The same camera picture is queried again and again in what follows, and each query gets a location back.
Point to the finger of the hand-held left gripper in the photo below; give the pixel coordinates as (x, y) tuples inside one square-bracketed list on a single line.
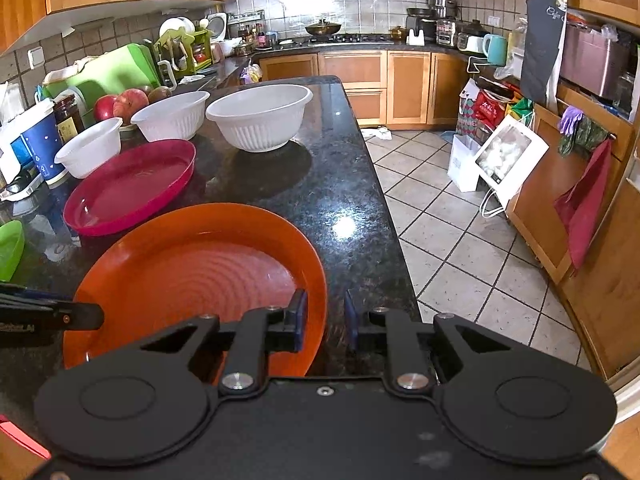
[(30, 294), (75, 316)]

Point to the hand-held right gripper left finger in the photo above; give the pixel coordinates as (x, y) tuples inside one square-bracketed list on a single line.
[(300, 321)]

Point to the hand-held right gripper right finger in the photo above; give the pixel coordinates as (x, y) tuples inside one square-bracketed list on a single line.
[(350, 327)]

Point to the orange plate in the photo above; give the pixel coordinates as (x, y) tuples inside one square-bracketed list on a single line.
[(200, 270)]

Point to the large white bowl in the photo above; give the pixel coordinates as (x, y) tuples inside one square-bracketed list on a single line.
[(260, 125)]

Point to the pink plate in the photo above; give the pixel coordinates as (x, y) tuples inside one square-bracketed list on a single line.
[(130, 185)]

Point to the blue paper cup white lid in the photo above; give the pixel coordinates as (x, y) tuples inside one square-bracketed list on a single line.
[(45, 150)]

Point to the small white bowl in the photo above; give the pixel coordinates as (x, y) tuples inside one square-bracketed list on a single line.
[(90, 150)]

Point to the glass jar red lid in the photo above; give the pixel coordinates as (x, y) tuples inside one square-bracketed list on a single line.
[(67, 117)]

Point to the white floor cloth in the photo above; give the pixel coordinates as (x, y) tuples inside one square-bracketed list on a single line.
[(377, 133)]

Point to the white paper bag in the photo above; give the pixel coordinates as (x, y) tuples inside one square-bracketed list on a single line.
[(462, 165)]

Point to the dark red apple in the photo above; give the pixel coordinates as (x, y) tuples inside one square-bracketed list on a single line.
[(104, 108)]

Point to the light red apple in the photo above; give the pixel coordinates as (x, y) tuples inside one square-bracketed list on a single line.
[(131, 105)]

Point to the medium white bowl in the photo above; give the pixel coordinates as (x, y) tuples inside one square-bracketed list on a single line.
[(170, 120)]

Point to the white cloth orange trim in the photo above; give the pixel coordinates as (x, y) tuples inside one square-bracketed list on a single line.
[(60, 74)]

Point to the white box with window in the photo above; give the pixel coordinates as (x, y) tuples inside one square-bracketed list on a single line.
[(520, 165)]

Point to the green cutting board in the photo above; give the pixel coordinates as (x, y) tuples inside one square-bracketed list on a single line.
[(115, 72)]

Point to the brown kiwi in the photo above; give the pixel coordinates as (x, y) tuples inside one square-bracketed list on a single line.
[(160, 94)]

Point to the wooden base cabinet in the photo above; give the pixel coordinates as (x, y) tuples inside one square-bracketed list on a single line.
[(405, 87)]

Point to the patterned gift bag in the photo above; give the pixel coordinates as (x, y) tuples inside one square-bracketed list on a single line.
[(466, 110)]

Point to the red shopping bag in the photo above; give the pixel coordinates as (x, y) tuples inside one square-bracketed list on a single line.
[(487, 107)]

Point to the wooden side cabinet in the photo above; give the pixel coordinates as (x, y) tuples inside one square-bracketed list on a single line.
[(615, 270)]

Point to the red cloth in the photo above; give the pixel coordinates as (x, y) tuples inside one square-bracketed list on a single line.
[(590, 200)]

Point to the yellow green bag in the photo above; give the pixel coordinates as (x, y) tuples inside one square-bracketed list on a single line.
[(520, 109)]

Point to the dark sauce bottle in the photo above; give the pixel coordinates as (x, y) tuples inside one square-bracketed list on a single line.
[(260, 37)]

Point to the gas stove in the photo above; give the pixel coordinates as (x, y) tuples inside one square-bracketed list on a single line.
[(360, 38)]

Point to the green dish rack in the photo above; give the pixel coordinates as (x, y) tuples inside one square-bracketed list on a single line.
[(200, 47)]

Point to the black wok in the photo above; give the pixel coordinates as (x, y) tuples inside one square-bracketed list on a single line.
[(323, 28)]

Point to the white plate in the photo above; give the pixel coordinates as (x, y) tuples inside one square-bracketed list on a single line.
[(170, 29), (187, 25)]

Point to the purple rubber gloves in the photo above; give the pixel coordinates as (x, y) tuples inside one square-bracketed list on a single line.
[(570, 120)]

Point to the green patterned cloth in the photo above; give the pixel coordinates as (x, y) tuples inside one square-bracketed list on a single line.
[(589, 136)]

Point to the white rice cooker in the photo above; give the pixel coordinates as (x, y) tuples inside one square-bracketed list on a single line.
[(218, 25)]

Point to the teal mug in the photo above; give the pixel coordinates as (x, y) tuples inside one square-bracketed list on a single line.
[(495, 50)]

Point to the clear plastic bag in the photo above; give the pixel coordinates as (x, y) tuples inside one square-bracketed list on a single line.
[(517, 50)]

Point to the stainless steel pot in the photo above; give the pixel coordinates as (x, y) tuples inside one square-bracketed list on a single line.
[(442, 7)]

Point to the black apron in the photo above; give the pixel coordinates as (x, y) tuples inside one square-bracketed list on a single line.
[(545, 35)]

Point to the silver oven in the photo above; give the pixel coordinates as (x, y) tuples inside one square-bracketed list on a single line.
[(595, 60)]

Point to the white wall outlet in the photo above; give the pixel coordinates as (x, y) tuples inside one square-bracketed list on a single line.
[(36, 57)]

